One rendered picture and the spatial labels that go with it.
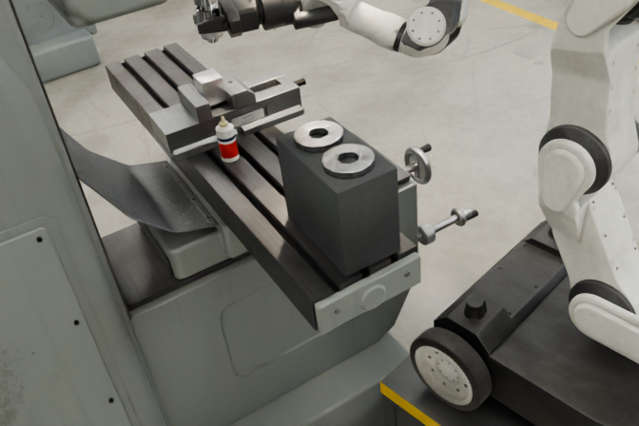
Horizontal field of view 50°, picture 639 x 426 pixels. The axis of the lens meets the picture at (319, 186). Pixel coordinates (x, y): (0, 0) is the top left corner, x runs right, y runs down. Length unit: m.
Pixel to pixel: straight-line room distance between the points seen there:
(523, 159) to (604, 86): 1.91
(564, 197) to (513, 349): 0.40
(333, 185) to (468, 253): 1.58
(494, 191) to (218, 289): 1.62
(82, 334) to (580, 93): 1.05
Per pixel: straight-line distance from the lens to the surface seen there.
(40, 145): 1.27
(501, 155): 3.19
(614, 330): 1.52
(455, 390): 1.68
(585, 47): 1.24
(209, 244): 1.56
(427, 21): 1.41
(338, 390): 2.00
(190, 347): 1.71
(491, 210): 2.87
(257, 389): 1.93
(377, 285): 1.25
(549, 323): 1.67
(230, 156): 1.55
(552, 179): 1.37
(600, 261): 1.49
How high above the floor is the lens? 1.79
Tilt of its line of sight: 36 degrees down
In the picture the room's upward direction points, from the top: 7 degrees counter-clockwise
